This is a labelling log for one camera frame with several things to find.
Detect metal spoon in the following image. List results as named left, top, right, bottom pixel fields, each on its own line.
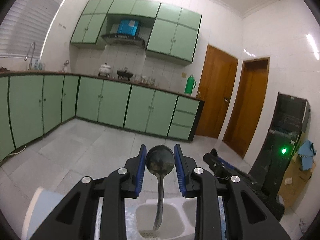
left=145, top=145, right=175, bottom=231

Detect green lower kitchen cabinets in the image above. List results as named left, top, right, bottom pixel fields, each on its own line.
left=1, top=71, right=204, bottom=158

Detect kitchen faucet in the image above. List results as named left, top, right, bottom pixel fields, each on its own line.
left=24, top=41, right=36, bottom=70

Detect light blue coffee tree mat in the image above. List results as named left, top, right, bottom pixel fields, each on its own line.
left=21, top=187, right=227, bottom=240

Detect brown wooden door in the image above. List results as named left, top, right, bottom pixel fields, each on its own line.
left=223, top=57, right=270, bottom=158
left=195, top=45, right=238, bottom=138

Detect cardboard box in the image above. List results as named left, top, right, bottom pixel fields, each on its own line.
left=278, top=132, right=316, bottom=210

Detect white utensil holder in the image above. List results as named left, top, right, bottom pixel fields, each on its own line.
left=135, top=197, right=196, bottom=239

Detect black appliance with green light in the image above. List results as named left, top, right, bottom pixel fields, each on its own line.
left=249, top=92, right=311, bottom=200

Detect blue cloth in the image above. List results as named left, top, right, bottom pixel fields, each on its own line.
left=298, top=140, right=317, bottom=171

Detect green thermos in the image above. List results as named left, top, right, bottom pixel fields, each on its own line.
left=184, top=74, right=196, bottom=95

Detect glass jars on counter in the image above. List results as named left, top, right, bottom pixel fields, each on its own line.
left=134, top=74, right=155, bottom=87

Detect black wok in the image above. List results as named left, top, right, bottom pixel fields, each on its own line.
left=117, top=68, right=133, bottom=81

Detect white pot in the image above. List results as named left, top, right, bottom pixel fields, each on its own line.
left=98, top=63, right=112, bottom=77

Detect range hood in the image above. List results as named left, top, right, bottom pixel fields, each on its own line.
left=100, top=19, right=145, bottom=49

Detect window blind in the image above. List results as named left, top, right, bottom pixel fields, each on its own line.
left=1, top=0, right=64, bottom=57

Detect small wall tap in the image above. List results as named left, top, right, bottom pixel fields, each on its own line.
left=62, top=60, right=70, bottom=73

